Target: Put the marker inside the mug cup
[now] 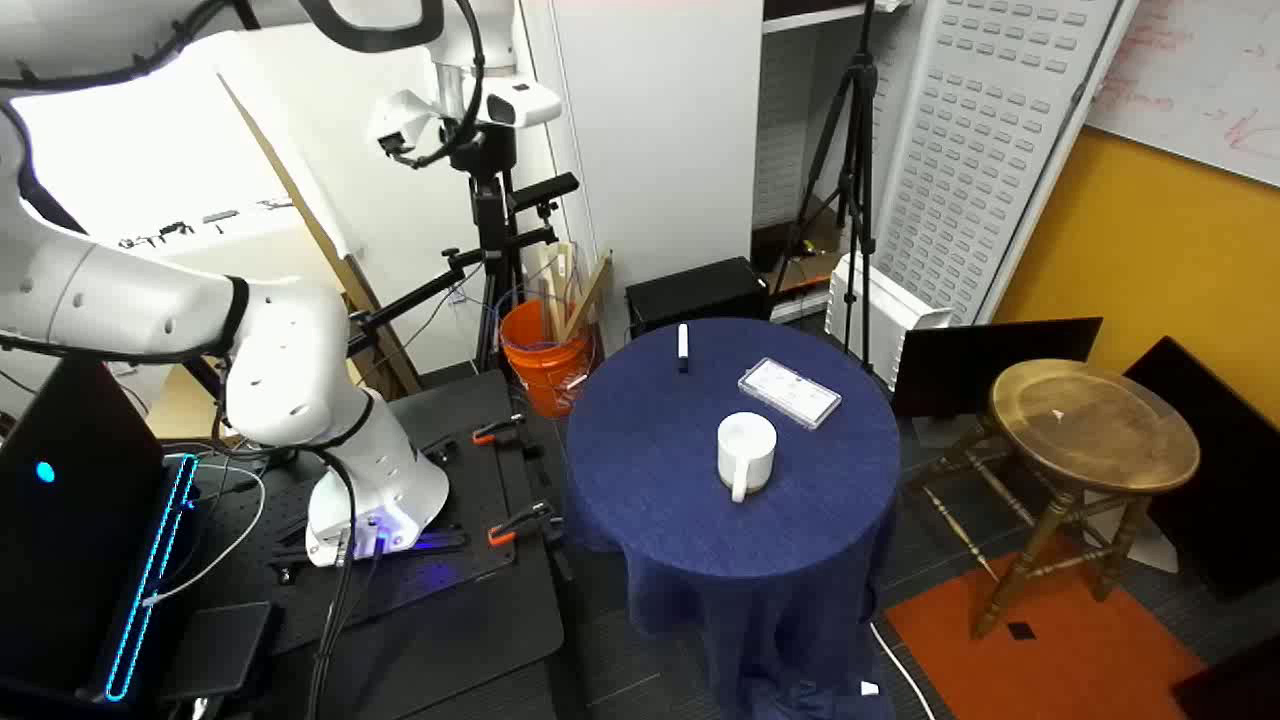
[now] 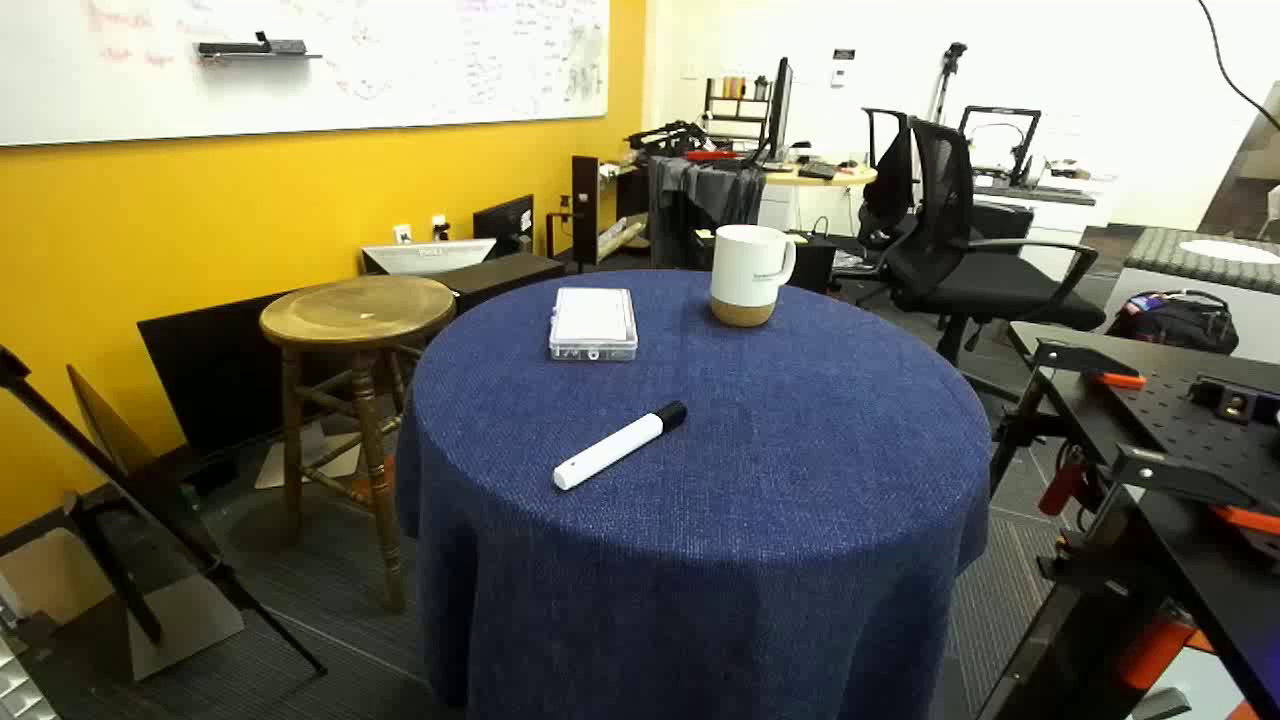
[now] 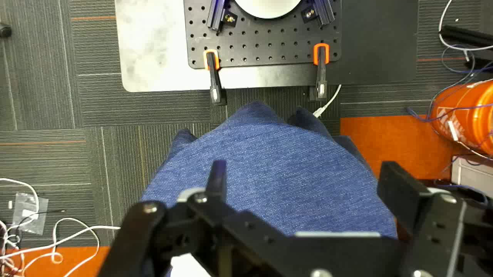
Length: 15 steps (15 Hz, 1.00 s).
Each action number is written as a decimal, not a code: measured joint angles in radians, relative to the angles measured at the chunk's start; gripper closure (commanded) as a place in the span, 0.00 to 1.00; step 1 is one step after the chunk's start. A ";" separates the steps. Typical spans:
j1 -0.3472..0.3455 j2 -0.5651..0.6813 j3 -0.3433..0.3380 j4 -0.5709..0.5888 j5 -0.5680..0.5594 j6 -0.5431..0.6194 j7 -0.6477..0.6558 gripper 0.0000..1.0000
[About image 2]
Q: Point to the white marker with black cap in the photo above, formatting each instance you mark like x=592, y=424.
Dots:
x=613, y=451

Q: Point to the white mug with brown base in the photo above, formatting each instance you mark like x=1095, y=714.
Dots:
x=740, y=267

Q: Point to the clear plastic box white card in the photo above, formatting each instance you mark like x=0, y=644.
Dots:
x=592, y=322

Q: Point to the black flat panel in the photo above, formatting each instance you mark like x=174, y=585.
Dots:
x=214, y=383
x=515, y=276

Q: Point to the black upright speaker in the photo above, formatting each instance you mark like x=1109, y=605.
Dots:
x=586, y=207

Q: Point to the dark grey cloth cover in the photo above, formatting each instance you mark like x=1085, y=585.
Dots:
x=701, y=201

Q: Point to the blue round tablecloth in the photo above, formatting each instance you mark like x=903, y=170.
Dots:
x=745, y=560

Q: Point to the white tray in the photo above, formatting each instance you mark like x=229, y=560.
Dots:
x=424, y=255

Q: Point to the black computer monitor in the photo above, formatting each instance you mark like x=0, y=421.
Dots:
x=783, y=113

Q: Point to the round wooden stool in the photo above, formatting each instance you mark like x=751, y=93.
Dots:
x=353, y=311

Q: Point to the black office chair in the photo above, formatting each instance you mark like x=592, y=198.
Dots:
x=985, y=280

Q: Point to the white whiteboard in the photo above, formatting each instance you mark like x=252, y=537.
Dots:
x=332, y=75

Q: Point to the orange clamp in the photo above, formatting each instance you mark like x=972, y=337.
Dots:
x=1060, y=483
x=1248, y=523
x=1155, y=653
x=1122, y=383

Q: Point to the black whiteboard eraser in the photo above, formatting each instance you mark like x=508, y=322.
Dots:
x=252, y=51

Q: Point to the black tripod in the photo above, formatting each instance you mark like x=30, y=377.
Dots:
x=161, y=515

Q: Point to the black bag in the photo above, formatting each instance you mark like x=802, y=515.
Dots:
x=1181, y=322

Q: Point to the black perforated robot table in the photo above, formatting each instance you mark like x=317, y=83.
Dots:
x=1185, y=424

